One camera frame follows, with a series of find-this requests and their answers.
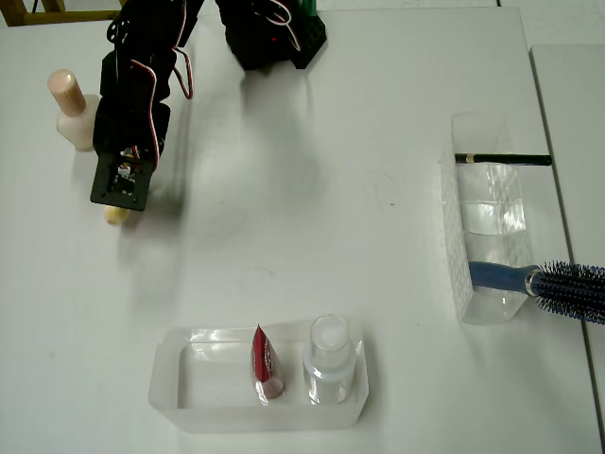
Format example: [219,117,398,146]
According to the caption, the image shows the makeup brush with gold ferrule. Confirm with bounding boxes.
[103,205,131,227]

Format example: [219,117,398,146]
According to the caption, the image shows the clear spray bottle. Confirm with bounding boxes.
[301,314,356,406]

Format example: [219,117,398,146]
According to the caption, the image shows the red hand cream tube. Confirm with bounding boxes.
[249,323,287,406]

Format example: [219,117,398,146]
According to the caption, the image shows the frosted white plastic bin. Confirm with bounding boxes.
[147,320,371,434]

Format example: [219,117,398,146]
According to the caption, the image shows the clear crystal organizer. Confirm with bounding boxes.
[438,111,535,326]

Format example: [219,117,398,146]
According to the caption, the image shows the dark blue eyeliner pencil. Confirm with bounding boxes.
[454,151,553,166]

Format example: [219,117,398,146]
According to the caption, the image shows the blue round hairbrush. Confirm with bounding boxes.
[468,259,605,326]

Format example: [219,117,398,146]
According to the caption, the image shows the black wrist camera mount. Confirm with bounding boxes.
[89,149,158,213]

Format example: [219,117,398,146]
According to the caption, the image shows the red white servo cable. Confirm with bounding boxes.
[127,44,196,162]

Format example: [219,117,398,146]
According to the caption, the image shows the wooden chair frame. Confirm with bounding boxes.
[0,0,127,27]

